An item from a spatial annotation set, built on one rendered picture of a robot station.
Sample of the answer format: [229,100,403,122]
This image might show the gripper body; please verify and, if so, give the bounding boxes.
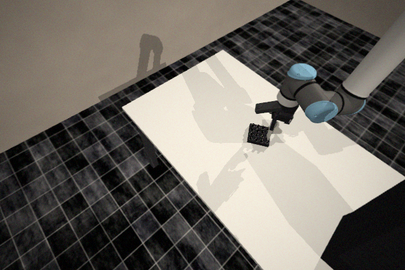
[271,102,299,125]

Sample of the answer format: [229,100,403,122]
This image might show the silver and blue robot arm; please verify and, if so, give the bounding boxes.
[255,10,405,123]

